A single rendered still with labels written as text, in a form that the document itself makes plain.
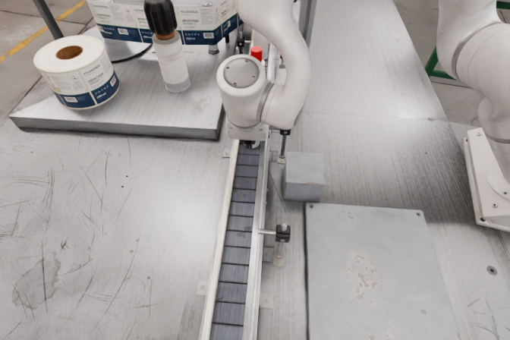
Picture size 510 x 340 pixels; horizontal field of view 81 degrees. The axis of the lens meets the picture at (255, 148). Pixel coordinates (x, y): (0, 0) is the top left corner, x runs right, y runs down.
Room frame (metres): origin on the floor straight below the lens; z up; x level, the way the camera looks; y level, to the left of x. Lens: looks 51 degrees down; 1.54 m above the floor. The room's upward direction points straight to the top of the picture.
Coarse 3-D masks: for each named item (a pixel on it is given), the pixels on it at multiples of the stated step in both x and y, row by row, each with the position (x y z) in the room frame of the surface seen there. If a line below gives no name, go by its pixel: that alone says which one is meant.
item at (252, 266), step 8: (272, 48) 0.93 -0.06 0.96; (264, 144) 0.49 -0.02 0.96; (264, 152) 0.47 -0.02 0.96; (256, 192) 0.35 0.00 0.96; (256, 200) 0.33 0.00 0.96; (256, 208) 0.31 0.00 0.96; (256, 216) 0.29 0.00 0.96; (256, 224) 0.27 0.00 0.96; (256, 232) 0.25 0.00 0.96; (256, 240) 0.24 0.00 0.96; (256, 248) 0.22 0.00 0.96; (256, 256) 0.21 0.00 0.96; (248, 272) 0.17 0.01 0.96; (248, 280) 0.16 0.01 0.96; (248, 288) 0.15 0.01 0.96; (248, 296) 0.13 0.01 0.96; (248, 304) 0.12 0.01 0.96; (248, 312) 0.11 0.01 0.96; (248, 320) 0.09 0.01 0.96; (248, 328) 0.08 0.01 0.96; (248, 336) 0.07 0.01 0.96
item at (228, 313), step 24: (240, 144) 0.56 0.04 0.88; (240, 168) 0.47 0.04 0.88; (240, 192) 0.40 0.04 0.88; (240, 216) 0.33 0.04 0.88; (240, 240) 0.27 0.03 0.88; (240, 264) 0.22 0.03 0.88; (240, 288) 0.17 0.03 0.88; (216, 312) 0.12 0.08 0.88; (240, 312) 0.12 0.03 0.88; (216, 336) 0.08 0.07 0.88; (240, 336) 0.08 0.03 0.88
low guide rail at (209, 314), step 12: (252, 36) 1.09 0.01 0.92; (228, 180) 0.41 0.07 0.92; (228, 192) 0.38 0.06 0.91; (228, 204) 0.34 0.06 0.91; (216, 252) 0.23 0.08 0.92; (216, 264) 0.20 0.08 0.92; (216, 276) 0.18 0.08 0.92; (216, 288) 0.16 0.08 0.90; (204, 324) 0.10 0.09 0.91; (204, 336) 0.08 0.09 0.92
